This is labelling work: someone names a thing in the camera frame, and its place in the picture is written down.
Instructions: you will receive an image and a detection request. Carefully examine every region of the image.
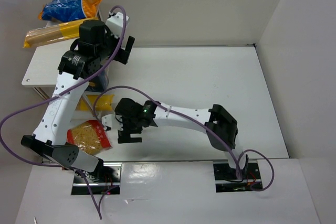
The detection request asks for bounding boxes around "red fusilli pasta bag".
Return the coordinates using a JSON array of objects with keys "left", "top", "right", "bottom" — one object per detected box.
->
[{"left": 67, "top": 120, "right": 112, "bottom": 155}]

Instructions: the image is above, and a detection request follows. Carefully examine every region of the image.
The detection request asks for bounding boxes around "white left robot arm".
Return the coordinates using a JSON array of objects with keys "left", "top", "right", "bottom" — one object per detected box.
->
[{"left": 21, "top": 16, "right": 134, "bottom": 179}]

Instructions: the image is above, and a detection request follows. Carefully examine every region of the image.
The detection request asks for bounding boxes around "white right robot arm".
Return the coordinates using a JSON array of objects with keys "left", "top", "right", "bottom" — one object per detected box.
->
[{"left": 114, "top": 98, "right": 249, "bottom": 172}]

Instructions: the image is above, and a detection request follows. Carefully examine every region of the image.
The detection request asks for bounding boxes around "yellow pasta bag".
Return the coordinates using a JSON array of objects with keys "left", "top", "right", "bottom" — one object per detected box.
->
[{"left": 76, "top": 94, "right": 114, "bottom": 111}]

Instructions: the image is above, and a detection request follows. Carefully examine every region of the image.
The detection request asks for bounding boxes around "dark blue pasta box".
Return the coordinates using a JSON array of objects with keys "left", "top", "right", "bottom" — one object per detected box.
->
[{"left": 86, "top": 70, "right": 109, "bottom": 93}]

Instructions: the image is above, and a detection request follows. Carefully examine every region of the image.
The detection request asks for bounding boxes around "blue orange pasta bag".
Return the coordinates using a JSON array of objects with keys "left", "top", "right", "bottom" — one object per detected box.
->
[{"left": 38, "top": 0, "right": 102, "bottom": 23}]

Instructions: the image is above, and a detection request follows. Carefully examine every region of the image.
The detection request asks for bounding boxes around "white metal shelf unit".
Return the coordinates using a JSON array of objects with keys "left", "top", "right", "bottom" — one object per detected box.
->
[{"left": 22, "top": 39, "right": 74, "bottom": 100}]

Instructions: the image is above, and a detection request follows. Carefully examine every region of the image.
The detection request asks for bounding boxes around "yellow spaghetti packet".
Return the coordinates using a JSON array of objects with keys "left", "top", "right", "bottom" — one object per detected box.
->
[{"left": 23, "top": 17, "right": 99, "bottom": 48}]

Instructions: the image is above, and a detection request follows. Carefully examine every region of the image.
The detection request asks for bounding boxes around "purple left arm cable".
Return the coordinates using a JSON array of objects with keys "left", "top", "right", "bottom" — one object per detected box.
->
[{"left": 0, "top": 5, "right": 127, "bottom": 221}]

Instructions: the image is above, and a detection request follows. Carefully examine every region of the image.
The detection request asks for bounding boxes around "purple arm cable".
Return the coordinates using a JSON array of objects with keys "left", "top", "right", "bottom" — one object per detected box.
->
[
  {"left": 0, "top": 5, "right": 127, "bottom": 221},
  {"left": 93, "top": 85, "right": 275, "bottom": 192}
]

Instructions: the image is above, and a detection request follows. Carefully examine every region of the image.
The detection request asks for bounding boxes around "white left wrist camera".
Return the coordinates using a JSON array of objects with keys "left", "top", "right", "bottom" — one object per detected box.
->
[{"left": 105, "top": 12, "right": 124, "bottom": 38}]

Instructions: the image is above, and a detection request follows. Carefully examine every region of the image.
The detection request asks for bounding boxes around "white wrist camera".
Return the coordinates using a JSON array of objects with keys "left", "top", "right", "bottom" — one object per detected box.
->
[
  {"left": 105, "top": 12, "right": 124, "bottom": 38},
  {"left": 101, "top": 114, "right": 120, "bottom": 131}
]

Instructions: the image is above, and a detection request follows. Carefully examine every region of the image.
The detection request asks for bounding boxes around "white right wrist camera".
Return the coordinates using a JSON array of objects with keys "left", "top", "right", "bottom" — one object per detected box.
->
[{"left": 101, "top": 114, "right": 120, "bottom": 131}]

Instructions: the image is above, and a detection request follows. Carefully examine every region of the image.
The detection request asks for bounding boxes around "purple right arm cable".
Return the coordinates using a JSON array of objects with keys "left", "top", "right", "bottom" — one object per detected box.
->
[{"left": 93, "top": 85, "right": 275, "bottom": 192}]

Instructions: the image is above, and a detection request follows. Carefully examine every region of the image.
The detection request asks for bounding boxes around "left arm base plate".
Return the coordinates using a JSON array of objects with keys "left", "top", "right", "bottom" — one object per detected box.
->
[{"left": 71, "top": 162, "right": 122, "bottom": 196}]

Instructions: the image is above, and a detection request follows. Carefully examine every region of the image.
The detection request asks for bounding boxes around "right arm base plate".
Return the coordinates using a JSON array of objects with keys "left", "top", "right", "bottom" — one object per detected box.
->
[{"left": 213, "top": 162, "right": 263, "bottom": 193}]

